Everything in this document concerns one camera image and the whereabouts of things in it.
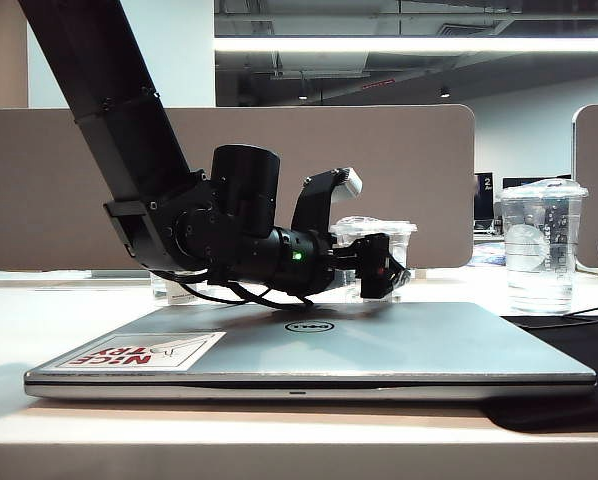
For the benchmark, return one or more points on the clear cup with narrow label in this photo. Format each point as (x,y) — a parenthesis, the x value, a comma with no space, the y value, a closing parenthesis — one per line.
(181,298)

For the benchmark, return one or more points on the white ceiling light strip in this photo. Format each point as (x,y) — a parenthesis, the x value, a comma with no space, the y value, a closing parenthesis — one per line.
(404,44)

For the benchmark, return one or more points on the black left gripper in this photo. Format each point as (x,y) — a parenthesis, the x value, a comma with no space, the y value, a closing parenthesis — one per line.
(304,265)

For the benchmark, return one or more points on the tall clear unlabelled cup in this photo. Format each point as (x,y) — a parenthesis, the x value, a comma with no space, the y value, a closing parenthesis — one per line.
(539,250)

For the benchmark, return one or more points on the white divider bracket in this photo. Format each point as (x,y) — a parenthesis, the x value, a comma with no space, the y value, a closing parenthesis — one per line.
(421,274)

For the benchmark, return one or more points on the blue patterned item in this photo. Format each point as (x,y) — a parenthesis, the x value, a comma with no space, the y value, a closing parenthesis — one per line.
(486,260)

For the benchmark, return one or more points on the white wrist camera black mount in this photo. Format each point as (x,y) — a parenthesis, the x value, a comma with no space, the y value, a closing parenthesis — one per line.
(314,200)

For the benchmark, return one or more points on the black computer monitor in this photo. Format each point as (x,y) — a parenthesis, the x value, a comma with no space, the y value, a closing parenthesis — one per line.
(524,181)

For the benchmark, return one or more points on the dark sign with numeral two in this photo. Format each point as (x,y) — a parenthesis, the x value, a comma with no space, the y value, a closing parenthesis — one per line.
(485,200)

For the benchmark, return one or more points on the clear cup with wide label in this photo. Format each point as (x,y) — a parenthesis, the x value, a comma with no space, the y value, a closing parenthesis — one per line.
(401,240)

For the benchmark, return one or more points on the silver Dell laptop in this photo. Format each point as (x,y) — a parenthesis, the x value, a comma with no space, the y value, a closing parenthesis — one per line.
(404,350)

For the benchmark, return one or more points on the wide brown desk divider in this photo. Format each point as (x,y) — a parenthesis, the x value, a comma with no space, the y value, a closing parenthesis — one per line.
(379,150)

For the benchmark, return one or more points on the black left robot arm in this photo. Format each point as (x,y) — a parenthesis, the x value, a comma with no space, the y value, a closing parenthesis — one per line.
(129,140)

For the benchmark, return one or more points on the black ceiling spot lamp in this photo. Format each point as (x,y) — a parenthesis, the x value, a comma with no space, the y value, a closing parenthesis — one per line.
(445,93)

